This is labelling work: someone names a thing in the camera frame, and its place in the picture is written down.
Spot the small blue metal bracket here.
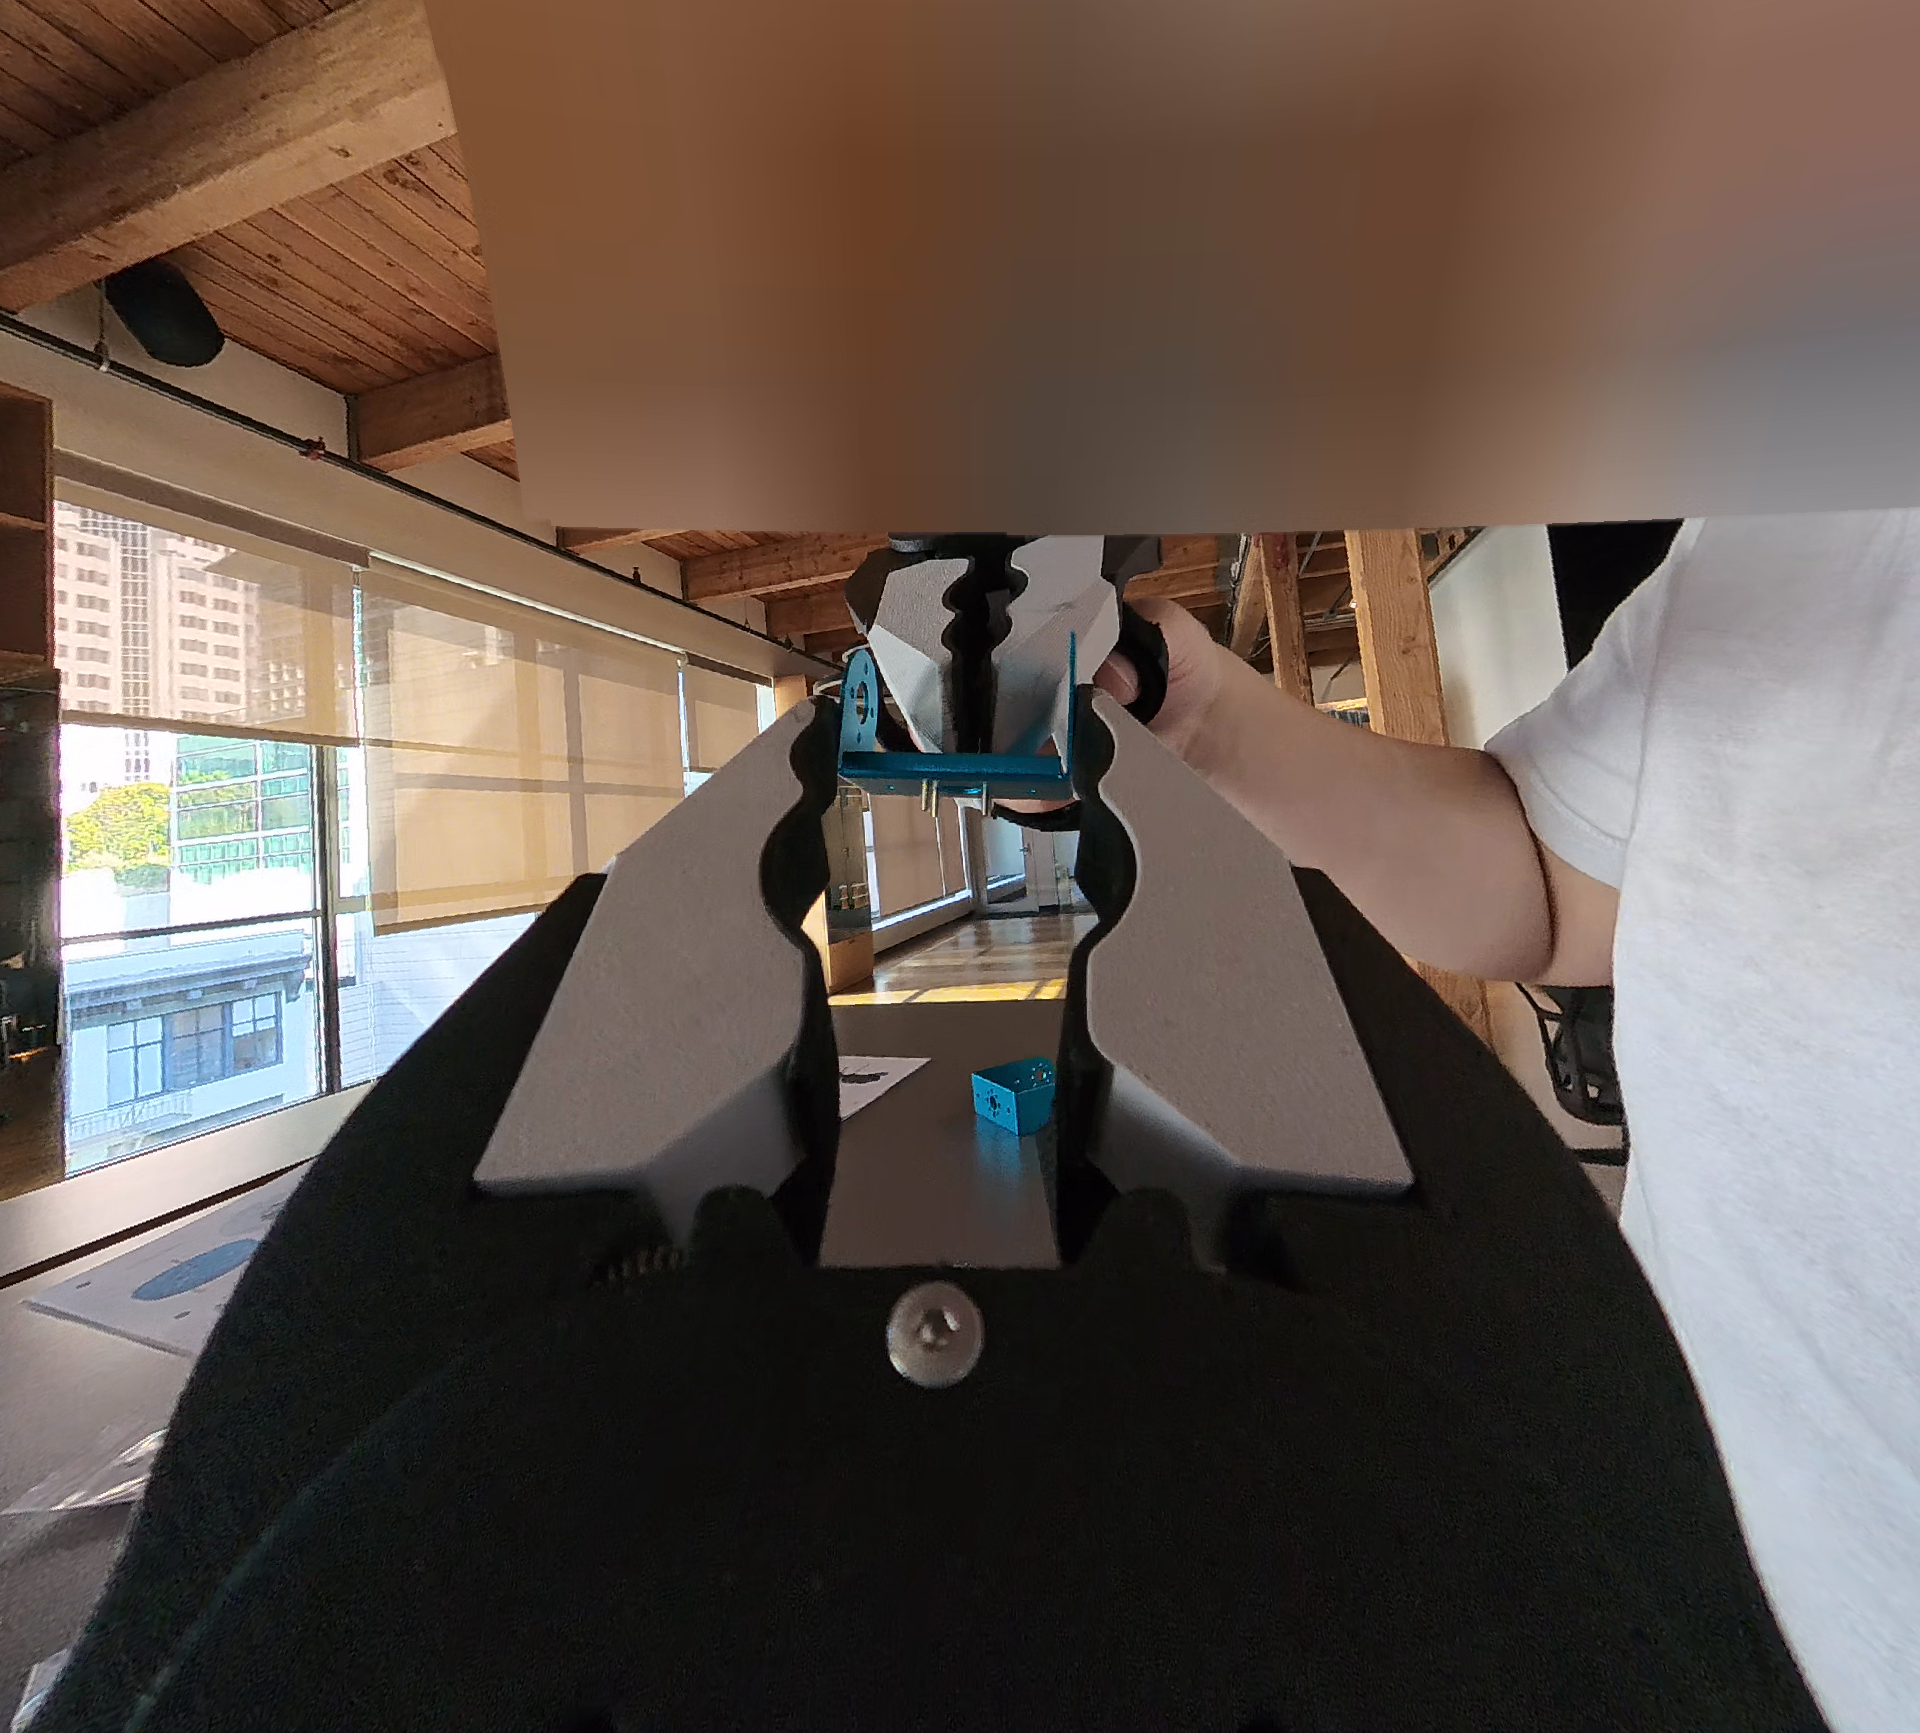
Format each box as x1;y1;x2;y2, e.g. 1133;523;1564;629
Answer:
970;1053;1060;1139

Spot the clear plastic bag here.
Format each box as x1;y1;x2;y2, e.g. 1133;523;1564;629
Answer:
0;1423;172;1521

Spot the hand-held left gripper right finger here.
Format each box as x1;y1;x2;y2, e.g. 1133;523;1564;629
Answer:
1054;689;1415;1274

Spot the person's right forearm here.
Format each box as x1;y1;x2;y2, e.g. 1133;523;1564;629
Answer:
1202;675;1629;989

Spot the grey desk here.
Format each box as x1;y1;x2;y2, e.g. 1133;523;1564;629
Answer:
0;996;1070;1733

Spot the white paper with grey shape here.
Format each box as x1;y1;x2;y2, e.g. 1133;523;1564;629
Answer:
831;1053;932;1123

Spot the blue metal u-shaped bracket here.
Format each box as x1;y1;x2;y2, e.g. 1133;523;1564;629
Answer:
834;630;1087;808

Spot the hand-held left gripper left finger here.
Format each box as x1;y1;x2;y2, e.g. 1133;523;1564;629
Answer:
474;697;842;1258

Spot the beige roller blind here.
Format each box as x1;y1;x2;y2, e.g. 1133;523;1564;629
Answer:
51;475;372;748
682;657;768;779
357;560;688;936

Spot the person's white t-shirt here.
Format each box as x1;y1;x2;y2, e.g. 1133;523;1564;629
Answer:
1485;510;1920;1733

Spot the black wall pipe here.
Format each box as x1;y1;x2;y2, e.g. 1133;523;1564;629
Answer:
0;313;845;682

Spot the wooden post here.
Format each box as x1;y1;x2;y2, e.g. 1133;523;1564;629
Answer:
1258;530;1318;703
1341;529;1453;748

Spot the printed instruction sheet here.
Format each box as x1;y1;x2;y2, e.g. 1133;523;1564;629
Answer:
22;1160;307;1364

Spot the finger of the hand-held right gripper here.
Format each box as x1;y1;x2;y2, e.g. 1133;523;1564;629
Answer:
988;539;1158;754
845;545;981;754

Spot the person's right hand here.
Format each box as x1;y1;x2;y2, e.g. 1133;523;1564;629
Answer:
1097;595;1280;790

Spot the black office chair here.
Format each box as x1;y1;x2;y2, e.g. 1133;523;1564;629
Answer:
1511;981;1633;1171

